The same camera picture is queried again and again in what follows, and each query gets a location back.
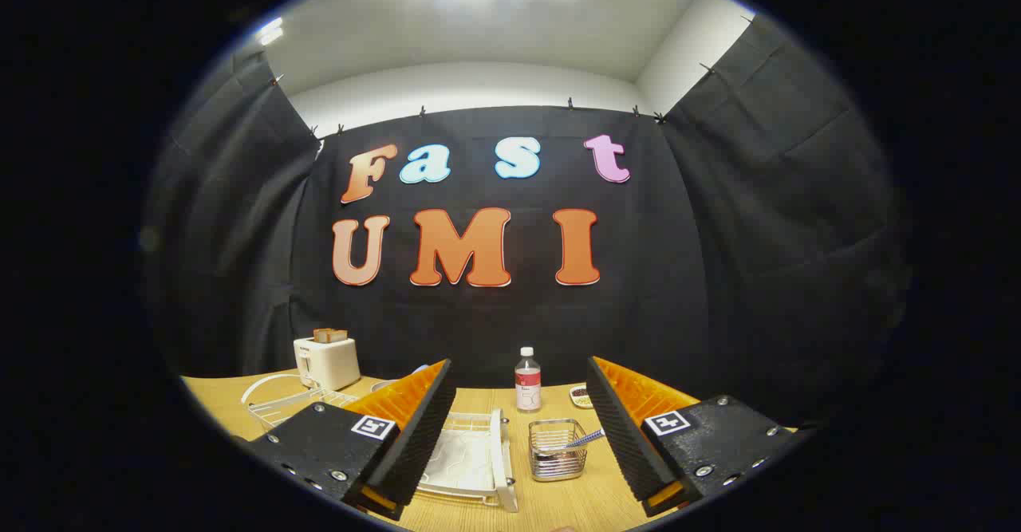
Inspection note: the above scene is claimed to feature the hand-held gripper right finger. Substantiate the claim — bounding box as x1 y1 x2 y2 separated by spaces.
586 356 798 517

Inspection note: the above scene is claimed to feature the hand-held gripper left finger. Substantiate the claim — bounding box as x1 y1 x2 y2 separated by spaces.
249 359 458 522

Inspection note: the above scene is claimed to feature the white wire dish rack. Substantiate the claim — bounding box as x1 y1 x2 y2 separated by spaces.
242 372 519 514

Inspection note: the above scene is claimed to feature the metal wire basket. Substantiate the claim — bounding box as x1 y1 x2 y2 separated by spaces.
529 419 589 483

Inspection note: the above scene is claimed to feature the clear water bottle red label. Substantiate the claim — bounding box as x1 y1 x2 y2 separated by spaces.
514 347 543 413

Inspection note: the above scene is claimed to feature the white toaster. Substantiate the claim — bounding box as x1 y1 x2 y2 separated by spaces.
294 335 361 392

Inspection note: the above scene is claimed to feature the black backdrop cloth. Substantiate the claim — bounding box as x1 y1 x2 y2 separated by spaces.
144 14 910 437

